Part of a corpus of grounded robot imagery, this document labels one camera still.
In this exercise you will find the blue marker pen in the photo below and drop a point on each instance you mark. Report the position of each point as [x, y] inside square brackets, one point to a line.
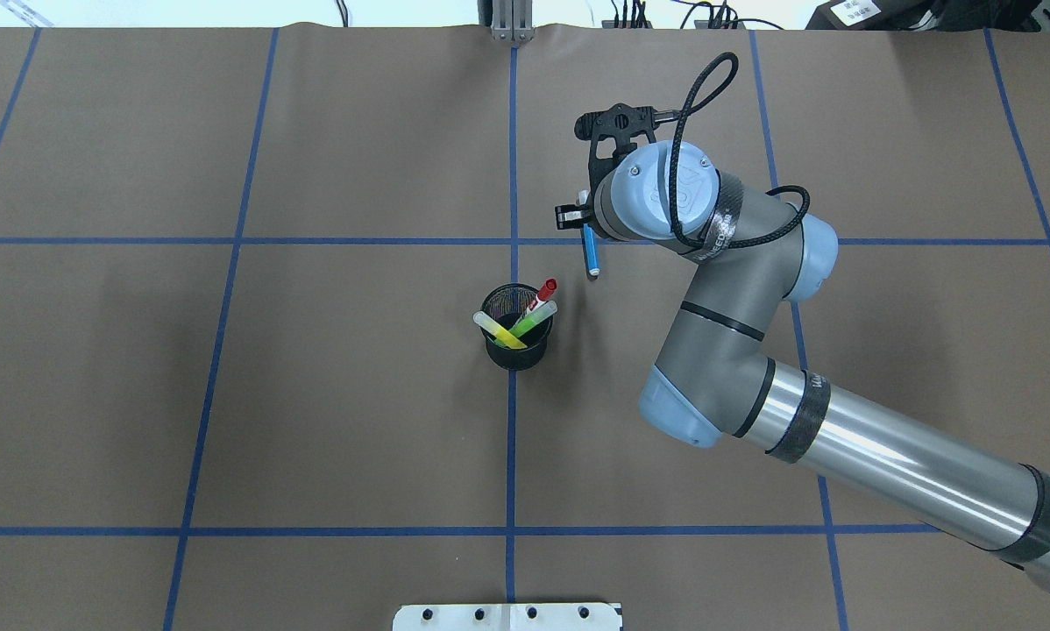
[589, 244]

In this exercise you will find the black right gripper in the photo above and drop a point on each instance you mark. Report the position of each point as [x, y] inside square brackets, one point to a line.
[571, 215]

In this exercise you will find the black mesh pen cup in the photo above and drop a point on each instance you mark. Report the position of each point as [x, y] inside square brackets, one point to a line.
[507, 305]

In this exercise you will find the yellow highlighter pen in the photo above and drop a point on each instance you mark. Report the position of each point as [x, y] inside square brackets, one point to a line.
[502, 337]

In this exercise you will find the red marker pen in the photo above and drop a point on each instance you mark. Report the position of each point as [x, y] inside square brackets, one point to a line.
[543, 295]

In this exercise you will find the green highlighter pen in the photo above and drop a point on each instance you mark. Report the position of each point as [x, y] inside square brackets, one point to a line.
[535, 319]

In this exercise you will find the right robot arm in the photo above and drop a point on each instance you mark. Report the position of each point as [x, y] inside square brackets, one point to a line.
[755, 250]

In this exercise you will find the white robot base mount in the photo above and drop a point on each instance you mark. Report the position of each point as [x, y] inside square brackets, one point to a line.
[510, 616]

